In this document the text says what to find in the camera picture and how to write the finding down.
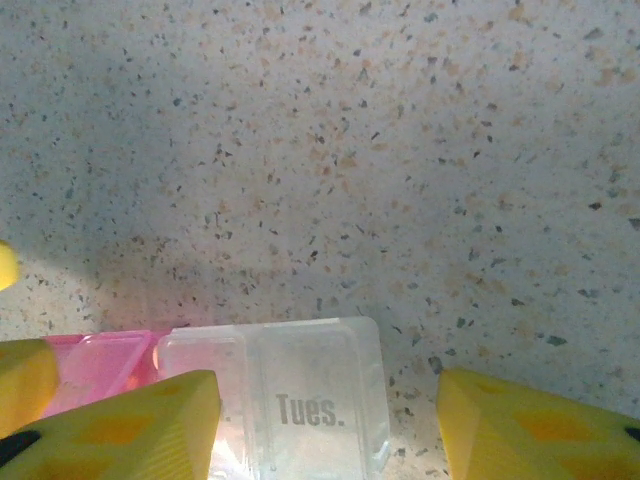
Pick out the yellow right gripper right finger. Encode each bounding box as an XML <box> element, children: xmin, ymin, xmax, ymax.
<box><xmin>436</xmin><ymin>366</ymin><xmax>640</xmax><ymax>480</ymax></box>

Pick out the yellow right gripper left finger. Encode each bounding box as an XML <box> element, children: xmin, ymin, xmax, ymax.
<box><xmin>0</xmin><ymin>368</ymin><xmax>223</xmax><ymax>480</ymax></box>

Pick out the pink and clear pill organizer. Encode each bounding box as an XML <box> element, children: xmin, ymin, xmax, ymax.
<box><xmin>42</xmin><ymin>314</ymin><xmax>395</xmax><ymax>480</ymax></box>

